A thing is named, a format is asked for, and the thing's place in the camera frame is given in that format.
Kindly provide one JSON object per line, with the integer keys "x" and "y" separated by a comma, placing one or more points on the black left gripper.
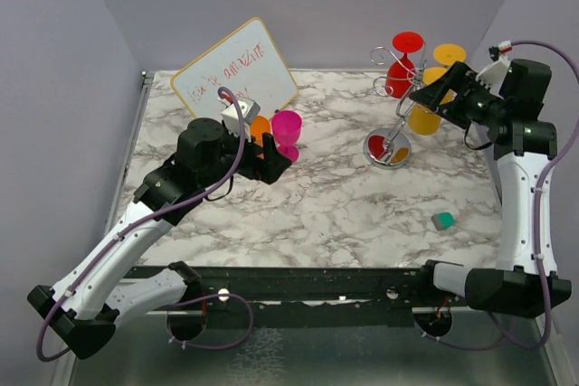
{"x": 273, "y": 164}

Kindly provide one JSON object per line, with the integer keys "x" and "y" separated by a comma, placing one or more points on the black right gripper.
{"x": 459, "y": 77}

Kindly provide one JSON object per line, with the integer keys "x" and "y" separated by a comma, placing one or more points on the orange plastic wine glass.
{"x": 260, "y": 130}

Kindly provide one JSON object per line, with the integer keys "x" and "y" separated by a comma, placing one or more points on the yellow wine glass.
{"x": 448, "y": 53}
{"x": 422, "y": 121}

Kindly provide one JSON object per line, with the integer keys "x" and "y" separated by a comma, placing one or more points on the magenta plastic wine glass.
{"x": 286, "y": 129}

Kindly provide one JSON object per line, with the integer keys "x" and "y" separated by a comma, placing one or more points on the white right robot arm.
{"x": 506, "y": 98}

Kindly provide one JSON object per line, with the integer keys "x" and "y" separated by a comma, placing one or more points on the red plastic wine glass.
{"x": 399, "y": 74}

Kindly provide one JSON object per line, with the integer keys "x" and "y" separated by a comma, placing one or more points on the chrome wine glass rack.
{"x": 389, "y": 147}

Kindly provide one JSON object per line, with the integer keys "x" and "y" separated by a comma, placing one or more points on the yellow framed whiteboard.
{"x": 248, "y": 63}

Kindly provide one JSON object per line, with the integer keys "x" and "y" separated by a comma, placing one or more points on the green grey eraser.
{"x": 443, "y": 221}

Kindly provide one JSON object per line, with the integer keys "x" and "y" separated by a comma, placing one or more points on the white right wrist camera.
{"x": 496, "y": 72}

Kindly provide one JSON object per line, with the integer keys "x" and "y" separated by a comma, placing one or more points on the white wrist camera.
{"x": 239, "y": 116}
{"x": 496, "y": 72}

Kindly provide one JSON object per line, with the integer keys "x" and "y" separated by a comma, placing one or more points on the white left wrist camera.
{"x": 239, "y": 116}

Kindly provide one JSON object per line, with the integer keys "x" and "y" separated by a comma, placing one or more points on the black front mounting rail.
{"x": 235, "y": 298}

